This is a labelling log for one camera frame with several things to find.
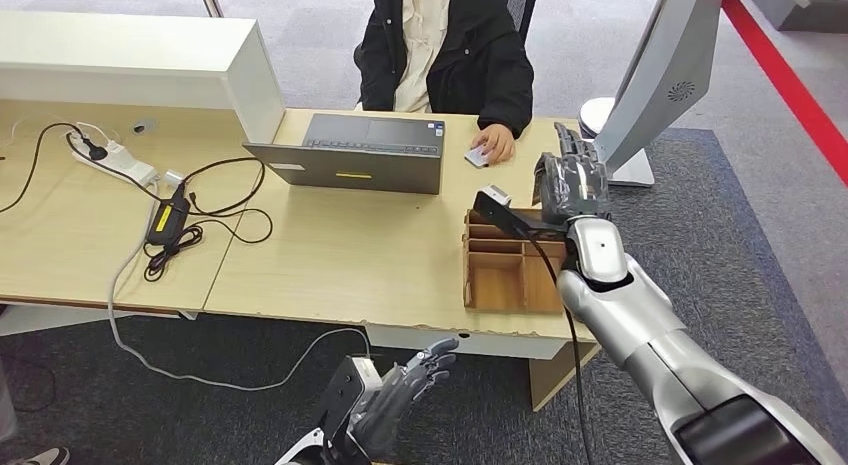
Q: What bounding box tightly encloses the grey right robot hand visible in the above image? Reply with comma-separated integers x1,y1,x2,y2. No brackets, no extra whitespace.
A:
531,122,612,226

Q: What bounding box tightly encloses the wooden compartment organizer box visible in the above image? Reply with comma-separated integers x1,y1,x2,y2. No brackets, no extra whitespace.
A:
462,208,571,316

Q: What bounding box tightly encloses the person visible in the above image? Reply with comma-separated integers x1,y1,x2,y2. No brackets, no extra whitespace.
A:
352,0,535,140

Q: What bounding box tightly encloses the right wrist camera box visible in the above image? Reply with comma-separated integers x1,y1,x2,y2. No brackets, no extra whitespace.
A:
472,184,571,241

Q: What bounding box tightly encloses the white counter partition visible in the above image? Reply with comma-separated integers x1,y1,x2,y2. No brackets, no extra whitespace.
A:
0,10,287,145

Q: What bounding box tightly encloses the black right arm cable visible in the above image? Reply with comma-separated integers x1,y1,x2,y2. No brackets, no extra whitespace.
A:
523,228,596,465

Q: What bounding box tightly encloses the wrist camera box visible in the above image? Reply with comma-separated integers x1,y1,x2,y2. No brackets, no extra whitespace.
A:
472,184,571,241
317,355,384,445

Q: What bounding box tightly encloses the long black power cable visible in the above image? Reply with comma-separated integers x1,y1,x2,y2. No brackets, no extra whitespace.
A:
0,122,109,215

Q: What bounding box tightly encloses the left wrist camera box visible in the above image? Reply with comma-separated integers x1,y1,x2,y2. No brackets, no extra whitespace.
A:
317,355,384,445

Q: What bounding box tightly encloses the long grey cable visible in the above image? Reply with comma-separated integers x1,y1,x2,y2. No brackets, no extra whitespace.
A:
107,182,372,392

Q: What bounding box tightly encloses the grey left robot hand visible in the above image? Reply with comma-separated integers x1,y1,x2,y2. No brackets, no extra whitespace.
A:
351,337,460,460

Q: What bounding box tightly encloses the black power adapter yellow label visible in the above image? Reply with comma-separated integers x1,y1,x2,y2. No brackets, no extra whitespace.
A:
144,182,192,248

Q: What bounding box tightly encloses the black coiled adapter cable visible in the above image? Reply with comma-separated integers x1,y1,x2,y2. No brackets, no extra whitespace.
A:
142,155,274,283

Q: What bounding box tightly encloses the person's left hand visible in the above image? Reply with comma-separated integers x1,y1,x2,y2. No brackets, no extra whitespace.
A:
471,122,517,165

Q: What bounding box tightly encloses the white power strip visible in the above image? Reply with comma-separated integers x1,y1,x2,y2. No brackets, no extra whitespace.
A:
69,131,159,187

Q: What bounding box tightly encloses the silver kiosk stand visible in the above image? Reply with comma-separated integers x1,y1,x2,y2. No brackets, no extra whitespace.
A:
582,0,776,187

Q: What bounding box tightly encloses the grey sneaker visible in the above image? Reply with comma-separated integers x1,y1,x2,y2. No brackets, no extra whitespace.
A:
9,446,72,465

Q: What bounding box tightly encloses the wooden desk leg panel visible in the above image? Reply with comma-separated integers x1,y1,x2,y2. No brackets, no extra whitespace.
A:
528,342,601,414

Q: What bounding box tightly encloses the black adapter mains cord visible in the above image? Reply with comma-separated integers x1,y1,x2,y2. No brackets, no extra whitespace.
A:
64,131,175,205

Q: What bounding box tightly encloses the bystander's leg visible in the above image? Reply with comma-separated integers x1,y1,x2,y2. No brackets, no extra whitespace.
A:
0,355,21,447

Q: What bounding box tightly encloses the dark grey laptop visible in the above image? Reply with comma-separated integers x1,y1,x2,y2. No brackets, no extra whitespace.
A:
241,112,447,196

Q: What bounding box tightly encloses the black office chair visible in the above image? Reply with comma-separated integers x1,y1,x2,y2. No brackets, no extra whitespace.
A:
506,0,543,43

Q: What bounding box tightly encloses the grey display platform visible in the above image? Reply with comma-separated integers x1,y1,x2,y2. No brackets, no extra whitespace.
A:
748,0,848,34

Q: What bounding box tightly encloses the round white base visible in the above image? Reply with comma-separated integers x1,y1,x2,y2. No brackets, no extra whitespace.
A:
578,96,617,140

